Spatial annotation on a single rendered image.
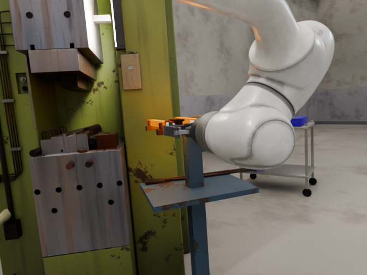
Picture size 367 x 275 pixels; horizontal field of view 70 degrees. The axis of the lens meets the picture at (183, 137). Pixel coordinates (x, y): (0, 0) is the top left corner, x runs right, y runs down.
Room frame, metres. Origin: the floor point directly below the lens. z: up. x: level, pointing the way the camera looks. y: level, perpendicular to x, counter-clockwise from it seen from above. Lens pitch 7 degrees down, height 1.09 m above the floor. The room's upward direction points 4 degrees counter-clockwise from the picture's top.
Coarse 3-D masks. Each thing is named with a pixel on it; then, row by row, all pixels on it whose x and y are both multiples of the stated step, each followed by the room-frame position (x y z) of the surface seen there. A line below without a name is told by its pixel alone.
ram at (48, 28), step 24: (24, 0) 1.15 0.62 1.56; (48, 0) 1.16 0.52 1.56; (72, 0) 1.18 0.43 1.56; (96, 0) 1.57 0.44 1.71; (24, 24) 1.15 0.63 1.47; (48, 24) 1.16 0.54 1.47; (72, 24) 1.18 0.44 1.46; (96, 24) 1.47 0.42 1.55; (24, 48) 1.15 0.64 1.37; (48, 48) 1.16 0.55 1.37; (72, 48) 1.21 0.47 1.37; (96, 48) 1.38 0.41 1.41
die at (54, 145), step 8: (80, 128) 1.48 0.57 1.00; (56, 136) 1.16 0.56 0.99; (64, 136) 1.16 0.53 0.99; (72, 136) 1.17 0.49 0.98; (80, 136) 1.17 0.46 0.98; (88, 136) 1.20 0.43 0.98; (48, 144) 1.15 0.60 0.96; (56, 144) 1.16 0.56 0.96; (64, 144) 1.16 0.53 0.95; (72, 144) 1.17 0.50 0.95; (80, 144) 1.17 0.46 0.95; (88, 144) 1.19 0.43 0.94; (96, 144) 1.36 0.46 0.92; (48, 152) 1.15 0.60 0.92; (56, 152) 1.16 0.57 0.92; (64, 152) 1.16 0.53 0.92
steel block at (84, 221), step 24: (120, 144) 1.32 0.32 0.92; (48, 168) 1.10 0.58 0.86; (72, 168) 1.11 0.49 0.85; (96, 168) 1.12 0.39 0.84; (120, 168) 1.14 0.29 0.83; (48, 192) 1.09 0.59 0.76; (72, 192) 1.11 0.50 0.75; (96, 192) 1.12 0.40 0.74; (120, 192) 1.14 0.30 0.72; (48, 216) 1.09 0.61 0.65; (72, 216) 1.11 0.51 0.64; (96, 216) 1.12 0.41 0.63; (120, 216) 1.13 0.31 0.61; (48, 240) 1.09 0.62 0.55; (72, 240) 1.10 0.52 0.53; (96, 240) 1.12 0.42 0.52; (120, 240) 1.13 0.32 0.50
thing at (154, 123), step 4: (148, 120) 1.14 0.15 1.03; (152, 120) 1.07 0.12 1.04; (156, 120) 1.05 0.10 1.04; (160, 120) 1.03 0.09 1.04; (172, 120) 0.80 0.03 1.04; (176, 120) 0.76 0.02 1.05; (180, 120) 0.76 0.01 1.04; (184, 120) 0.77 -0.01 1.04; (152, 124) 1.06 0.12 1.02; (156, 124) 0.99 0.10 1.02; (164, 124) 0.88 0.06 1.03; (176, 124) 0.78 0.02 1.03; (180, 124) 0.76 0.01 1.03
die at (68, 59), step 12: (36, 60) 1.15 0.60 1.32; (48, 60) 1.16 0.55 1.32; (60, 60) 1.17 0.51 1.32; (72, 60) 1.17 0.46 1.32; (84, 60) 1.30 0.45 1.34; (36, 72) 1.15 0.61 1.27; (48, 72) 1.16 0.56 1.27; (60, 72) 1.18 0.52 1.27; (72, 72) 1.21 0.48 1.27; (84, 72) 1.27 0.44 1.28
